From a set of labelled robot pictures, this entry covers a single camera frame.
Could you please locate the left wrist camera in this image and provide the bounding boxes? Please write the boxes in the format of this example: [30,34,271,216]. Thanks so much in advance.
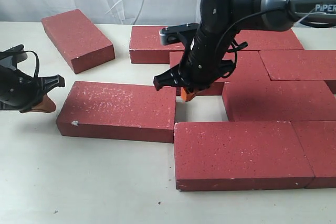
[1,44,27,70]

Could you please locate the front row right red brick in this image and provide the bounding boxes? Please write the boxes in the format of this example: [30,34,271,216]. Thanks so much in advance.
[292,121,335,189]

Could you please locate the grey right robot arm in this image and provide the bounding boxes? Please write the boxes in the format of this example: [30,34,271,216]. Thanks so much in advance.
[153,0,335,101]

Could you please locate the back row right red brick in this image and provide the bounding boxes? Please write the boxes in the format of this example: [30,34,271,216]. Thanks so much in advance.
[235,29,304,51]

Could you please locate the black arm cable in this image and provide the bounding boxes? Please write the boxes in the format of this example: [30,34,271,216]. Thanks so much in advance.
[207,0,302,78]
[15,50,41,88]

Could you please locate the back row left red brick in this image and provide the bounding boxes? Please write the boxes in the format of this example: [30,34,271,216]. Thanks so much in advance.
[129,26,184,64]

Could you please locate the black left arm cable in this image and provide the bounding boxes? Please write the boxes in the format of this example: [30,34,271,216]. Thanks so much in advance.
[15,50,41,88]

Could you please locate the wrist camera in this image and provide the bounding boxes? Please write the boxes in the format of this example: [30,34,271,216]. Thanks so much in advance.
[1,44,27,70]
[159,23,198,46]

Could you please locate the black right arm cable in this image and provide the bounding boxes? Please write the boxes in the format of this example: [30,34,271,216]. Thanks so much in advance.
[207,0,302,78]

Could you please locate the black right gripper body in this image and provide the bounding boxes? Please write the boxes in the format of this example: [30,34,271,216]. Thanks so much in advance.
[153,0,236,94]

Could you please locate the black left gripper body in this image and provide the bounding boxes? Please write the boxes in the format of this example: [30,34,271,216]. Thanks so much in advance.
[1,66,65,113]

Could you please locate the white-flecked red brick chipped corner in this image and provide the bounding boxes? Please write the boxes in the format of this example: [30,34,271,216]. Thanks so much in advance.
[56,81,176,143]

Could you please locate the second row right red brick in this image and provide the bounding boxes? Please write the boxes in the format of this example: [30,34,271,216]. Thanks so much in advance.
[259,50,335,94]

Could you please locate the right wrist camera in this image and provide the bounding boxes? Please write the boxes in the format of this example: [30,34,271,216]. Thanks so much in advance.
[159,23,198,46]

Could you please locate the third row red brick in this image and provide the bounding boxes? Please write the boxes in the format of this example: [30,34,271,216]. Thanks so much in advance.
[222,81,335,121]

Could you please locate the front row left red brick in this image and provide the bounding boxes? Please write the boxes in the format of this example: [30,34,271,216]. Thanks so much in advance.
[174,121,314,191]

